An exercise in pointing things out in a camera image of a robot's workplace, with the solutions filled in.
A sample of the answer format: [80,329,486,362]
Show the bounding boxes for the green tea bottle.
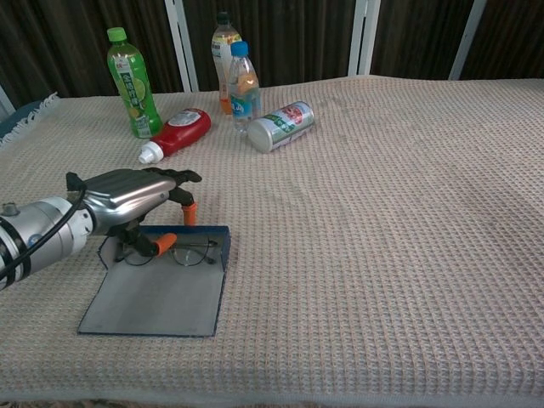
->
[105,26,165,140]

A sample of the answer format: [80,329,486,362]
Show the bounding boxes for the thin-framed eyeglasses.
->
[113,238,218,268]

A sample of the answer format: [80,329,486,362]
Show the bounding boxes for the clear water bottle blue cap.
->
[229,41,263,136]

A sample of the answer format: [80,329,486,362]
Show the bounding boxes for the blue glasses case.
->
[76,224,231,339]

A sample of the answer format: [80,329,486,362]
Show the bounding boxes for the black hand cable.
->
[0,186,87,284]

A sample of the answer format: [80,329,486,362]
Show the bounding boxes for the orange drink bottle black cap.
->
[211,11,244,116]

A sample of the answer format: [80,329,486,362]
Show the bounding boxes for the dark blue table cover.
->
[0,99,44,142]

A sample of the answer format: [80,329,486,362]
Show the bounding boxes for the red ketchup squeeze bottle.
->
[137,107,213,165]

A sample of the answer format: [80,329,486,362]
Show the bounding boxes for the beige waffle weave cloth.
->
[0,75,544,408]

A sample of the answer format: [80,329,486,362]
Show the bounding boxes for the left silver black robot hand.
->
[65,167,203,258]

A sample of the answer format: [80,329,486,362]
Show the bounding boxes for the white green printed can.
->
[247,100,316,154]

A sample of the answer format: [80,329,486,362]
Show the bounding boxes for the white screen frame post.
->
[447,0,488,81]
[348,0,382,77]
[0,83,17,116]
[164,0,200,94]

